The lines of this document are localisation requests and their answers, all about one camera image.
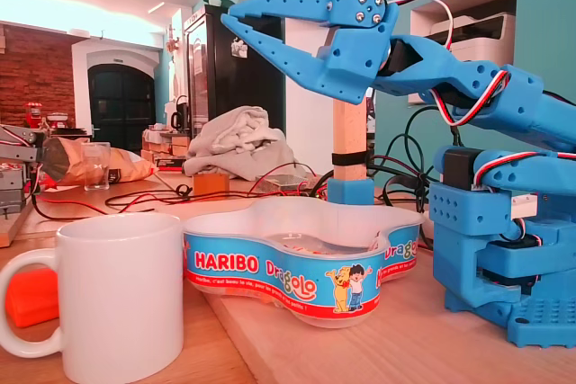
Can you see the blue gripper with motor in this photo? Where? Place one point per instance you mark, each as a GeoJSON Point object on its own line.
{"type": "Point", "coordinates": [348, 57]}

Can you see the Haribo plastic candy tub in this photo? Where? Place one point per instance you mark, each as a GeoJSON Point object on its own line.
{"type": "Point", "coordinates": [252, 262]}

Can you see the blue 3D-printed robot arm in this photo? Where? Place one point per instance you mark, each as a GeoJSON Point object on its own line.
{"type": "Point", "coordinates": [517, 105]}

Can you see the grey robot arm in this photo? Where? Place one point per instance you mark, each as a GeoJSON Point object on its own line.
{"type": "Point", "coordinates": [15, 154]}

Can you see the white fridge magnet picture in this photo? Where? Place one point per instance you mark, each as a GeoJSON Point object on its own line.
{"type": "Point", "coordinates": [239, 48]}

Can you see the black cabinet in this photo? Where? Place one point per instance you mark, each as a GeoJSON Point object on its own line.
{"type": "Point", "coordinates": [225, 83]}

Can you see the grey crumpled towel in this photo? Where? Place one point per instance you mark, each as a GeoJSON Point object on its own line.
{"type": "Point", "coordinates": [238, 141]}

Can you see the black kettle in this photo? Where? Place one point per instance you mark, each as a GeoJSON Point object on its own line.
{"type": "Point", "coordinates": [181, 114]}

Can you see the grey metal power supply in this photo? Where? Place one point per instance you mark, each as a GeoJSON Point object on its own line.
{"type": "Point", "coordinates": [283, 181]}

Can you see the stacked cardboard boxes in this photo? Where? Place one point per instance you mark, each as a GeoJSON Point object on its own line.
{"type": "Point", "coordinates": [166, 148]}

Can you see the small orange block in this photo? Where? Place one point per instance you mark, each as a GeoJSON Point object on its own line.
{"type": "Point", "coordinates": [210, 185]}

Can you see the white printer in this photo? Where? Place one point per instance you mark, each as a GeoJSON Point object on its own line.
{"type": "Point", "coordinates": [486, 38]}

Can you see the dark arched door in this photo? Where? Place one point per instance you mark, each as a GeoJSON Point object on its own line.
{"type": "Point", "coordinates": [121, 109]}

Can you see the clear drinking glass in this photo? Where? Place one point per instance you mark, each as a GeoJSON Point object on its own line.
{"type": "Point", "coordinates": [96, 168]}

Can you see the brown paper snack bag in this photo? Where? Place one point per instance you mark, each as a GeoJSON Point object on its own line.
{"type": "Point", "coordinates": [67, 163]}

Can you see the red kitchen appliance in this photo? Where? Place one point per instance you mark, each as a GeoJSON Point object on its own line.
{"type": "Point", "coordinates": [33, 115]}

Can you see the white ceramic mug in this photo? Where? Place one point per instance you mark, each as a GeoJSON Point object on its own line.
{"type": "Point", "coordinates": [121, 289]}

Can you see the light wooden base board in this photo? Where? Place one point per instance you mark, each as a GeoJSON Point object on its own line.
{"type": "Point", "coordinates": [405, 348]}

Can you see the small wooden plank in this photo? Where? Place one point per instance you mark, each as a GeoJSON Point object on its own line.
{"type": "Point", "coordinates": [11, 231]}

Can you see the orange cylinder case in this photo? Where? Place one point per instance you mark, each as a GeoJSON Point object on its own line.
{"type": "Point", "coordinates": [36, 298]}

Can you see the wooden camera post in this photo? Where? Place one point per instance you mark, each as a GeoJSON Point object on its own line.
{"type": "Point", "coordinates": [348, 132]}

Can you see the blue post base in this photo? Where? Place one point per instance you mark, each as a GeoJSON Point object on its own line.
{"type": "Point", "coordinates": [351, 190]}

